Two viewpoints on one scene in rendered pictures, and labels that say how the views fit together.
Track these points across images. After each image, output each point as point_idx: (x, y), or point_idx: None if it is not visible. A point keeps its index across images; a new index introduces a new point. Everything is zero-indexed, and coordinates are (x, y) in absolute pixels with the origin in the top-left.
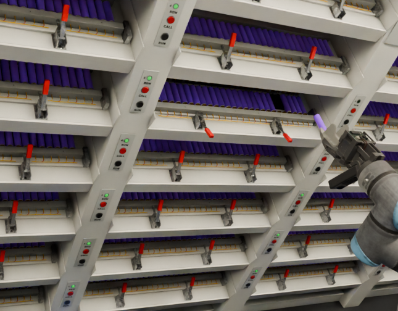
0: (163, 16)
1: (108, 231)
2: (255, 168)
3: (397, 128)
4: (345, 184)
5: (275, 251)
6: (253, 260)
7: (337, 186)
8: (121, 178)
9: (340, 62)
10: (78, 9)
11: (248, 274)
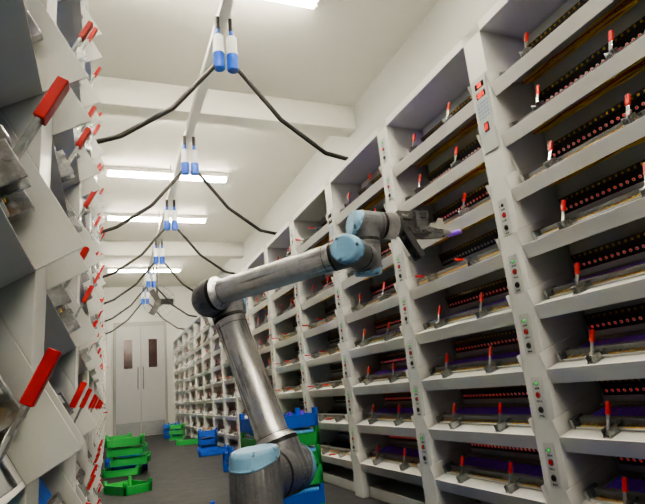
0: None
1: (420, 379)
2: (480, 304)
3: (604, 208)
4: (412, 250)
5: (552, 414)
6: (530, 424)
7: (410, 254)
8: (411, 330)
9: None
10: None
11: (544, 456)
